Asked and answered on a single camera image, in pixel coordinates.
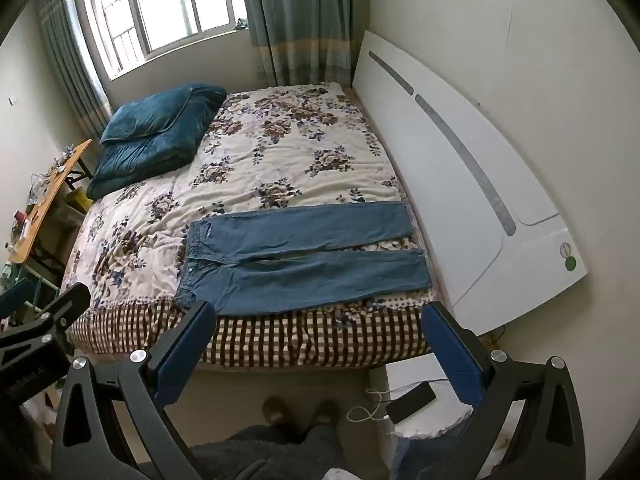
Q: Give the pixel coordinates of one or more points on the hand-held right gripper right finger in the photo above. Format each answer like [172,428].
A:
[455,355]

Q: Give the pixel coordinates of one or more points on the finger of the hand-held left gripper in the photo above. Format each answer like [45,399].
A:
[55,312]

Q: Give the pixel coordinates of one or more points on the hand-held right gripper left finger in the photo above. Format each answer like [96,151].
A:
[185,355]

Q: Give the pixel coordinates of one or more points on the blue denim pants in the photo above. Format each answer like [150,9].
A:
[300,280]

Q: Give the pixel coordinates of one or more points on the black phone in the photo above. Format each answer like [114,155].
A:
[410,402]

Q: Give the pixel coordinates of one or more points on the white bedside stool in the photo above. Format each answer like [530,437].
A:
[425,425]

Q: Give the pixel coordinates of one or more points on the brown slipper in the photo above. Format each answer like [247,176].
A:
[275,410]
[325,412]

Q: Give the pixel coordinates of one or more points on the wooden desk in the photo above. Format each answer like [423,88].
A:
[50,195]

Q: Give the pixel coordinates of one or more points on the person's dark grey trouser legs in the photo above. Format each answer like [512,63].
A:
[280,455]

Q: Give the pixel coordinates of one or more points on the white bed headboard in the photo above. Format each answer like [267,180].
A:
[450,185]

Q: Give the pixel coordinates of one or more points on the folded teal quilt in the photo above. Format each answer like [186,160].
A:
[150,135]

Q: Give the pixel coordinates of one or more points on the floral blanket with checked border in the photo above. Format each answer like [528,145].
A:
[300,160]

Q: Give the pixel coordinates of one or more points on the teal striped curtain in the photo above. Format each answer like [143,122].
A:
[300,20]
[75,60]

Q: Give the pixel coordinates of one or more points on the window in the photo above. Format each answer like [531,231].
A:
[165,0]

